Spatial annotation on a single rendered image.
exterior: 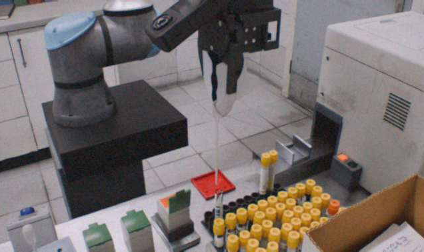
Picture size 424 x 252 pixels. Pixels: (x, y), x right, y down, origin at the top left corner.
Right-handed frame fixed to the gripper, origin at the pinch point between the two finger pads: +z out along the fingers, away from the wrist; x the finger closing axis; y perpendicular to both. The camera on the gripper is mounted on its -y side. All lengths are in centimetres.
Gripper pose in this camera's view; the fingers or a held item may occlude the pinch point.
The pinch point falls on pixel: (217, 108)
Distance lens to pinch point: 54.3
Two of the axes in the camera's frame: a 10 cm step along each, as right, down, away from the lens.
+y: 8.7, -2.6, 4.3
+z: 0.0, 8.5, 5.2
